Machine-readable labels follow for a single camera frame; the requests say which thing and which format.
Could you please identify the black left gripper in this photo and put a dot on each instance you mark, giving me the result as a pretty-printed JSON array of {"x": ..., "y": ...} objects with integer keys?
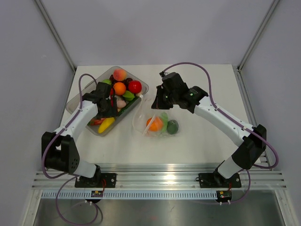
[{"x": 112, "y": 112}]

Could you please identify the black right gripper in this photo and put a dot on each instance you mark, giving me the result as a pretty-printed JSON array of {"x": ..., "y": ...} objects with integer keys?
[{"x": 158, "y": 104}]

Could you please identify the yellow toy mango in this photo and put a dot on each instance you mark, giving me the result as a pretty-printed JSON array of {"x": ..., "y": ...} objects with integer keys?
[{"x": 105, "y": 124}]

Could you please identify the light green toy starfruit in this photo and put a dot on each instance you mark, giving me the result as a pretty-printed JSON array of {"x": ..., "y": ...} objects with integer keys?
[{"x": 164, "y": 118}]

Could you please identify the orange toy orange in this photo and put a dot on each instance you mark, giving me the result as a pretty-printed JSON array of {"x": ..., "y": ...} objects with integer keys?
[
  {"x": 119, "y": 88},
  {"x": 156, "y": 125}
]

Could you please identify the clear zip top bag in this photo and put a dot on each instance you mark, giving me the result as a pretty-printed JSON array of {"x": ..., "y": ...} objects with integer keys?
[{"x": 145, "y": 115}]

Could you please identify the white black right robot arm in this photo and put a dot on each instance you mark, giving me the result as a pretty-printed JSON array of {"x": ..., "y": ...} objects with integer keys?
[{"x": 248, "y": 139}]

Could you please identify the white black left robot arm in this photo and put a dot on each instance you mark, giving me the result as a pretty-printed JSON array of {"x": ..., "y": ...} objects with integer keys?
[{"x": 59, "y": 151}]

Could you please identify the clear plastic food tray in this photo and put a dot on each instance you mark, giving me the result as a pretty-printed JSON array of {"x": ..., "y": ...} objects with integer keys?
[{"x": 73, "y": 103}]

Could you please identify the pink toy egg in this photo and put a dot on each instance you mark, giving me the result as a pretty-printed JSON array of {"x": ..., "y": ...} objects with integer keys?
[{"x": 121, "y": 104}]

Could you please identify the red toy chili pepper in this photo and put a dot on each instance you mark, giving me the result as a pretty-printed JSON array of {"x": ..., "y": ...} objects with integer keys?
[{"x": 112, "y": 94}]

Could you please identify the green toy lime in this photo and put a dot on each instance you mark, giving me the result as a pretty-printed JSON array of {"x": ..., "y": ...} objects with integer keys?
[{"x": 128, "y": 96}]

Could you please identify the green toy apple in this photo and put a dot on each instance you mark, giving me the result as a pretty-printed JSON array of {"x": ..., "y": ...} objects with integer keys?
[{"x": 107, "y": 81}]

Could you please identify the dark toy grapes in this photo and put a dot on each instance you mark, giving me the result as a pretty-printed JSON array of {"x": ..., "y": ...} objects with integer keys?
[{"x": 126, "y": 81}]

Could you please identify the bright red toy tomato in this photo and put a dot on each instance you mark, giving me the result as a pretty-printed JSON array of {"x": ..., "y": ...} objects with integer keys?
[{"x": 135, "y": 87}]

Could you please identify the toy peach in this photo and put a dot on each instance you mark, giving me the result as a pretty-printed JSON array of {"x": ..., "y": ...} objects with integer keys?
[{"x": 119, "y": 74}]

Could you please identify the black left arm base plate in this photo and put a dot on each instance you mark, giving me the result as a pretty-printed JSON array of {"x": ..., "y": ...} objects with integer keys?
[{"x": 106, "y": 180}]

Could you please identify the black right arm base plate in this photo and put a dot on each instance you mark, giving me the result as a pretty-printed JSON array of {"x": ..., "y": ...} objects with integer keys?
[{"x": 207, "y": 180}]

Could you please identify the white slotted cable duct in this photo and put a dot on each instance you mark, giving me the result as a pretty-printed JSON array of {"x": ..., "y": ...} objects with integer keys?
[{"x": 131, "y": 195}]

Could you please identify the aluminium rail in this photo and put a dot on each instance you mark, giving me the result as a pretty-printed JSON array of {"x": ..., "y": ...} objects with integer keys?
[{"x": 182, "y": 177}]

